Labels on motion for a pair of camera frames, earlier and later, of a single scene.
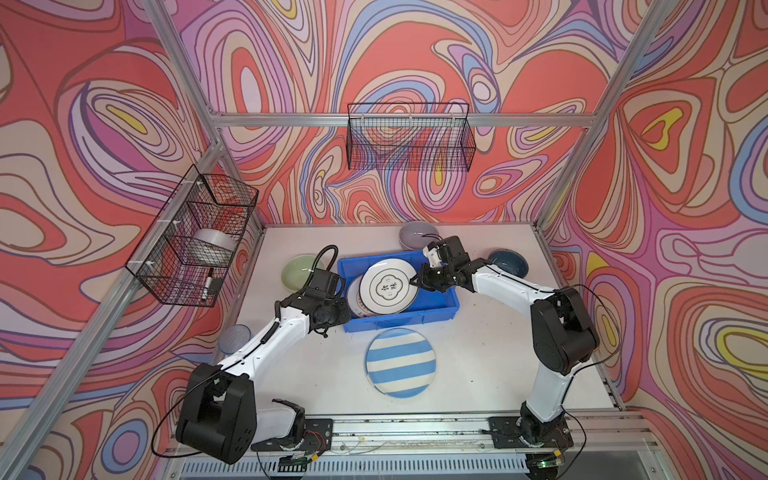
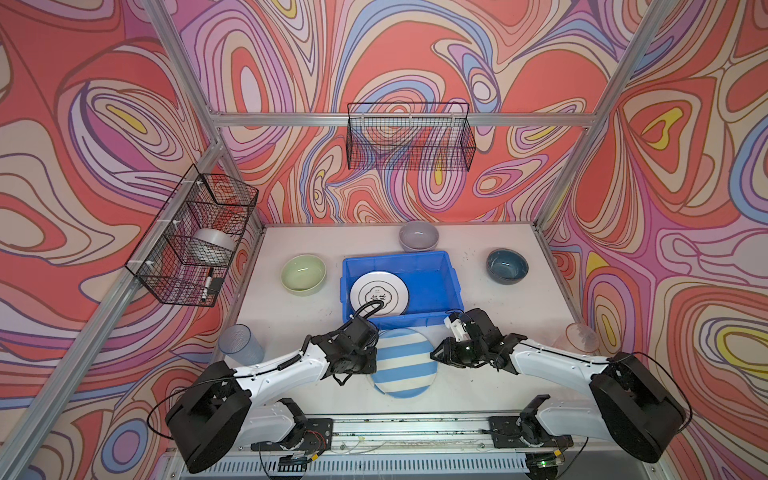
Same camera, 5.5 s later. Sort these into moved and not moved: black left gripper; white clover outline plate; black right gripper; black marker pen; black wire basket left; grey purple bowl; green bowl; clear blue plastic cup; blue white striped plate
Moved: black left gripper; black right gripper; white clover outline plate
Not moved: black wire basket left; black marker pen; grey purple bowl; green bowl; blue white striped plate; clear blue plastic cup
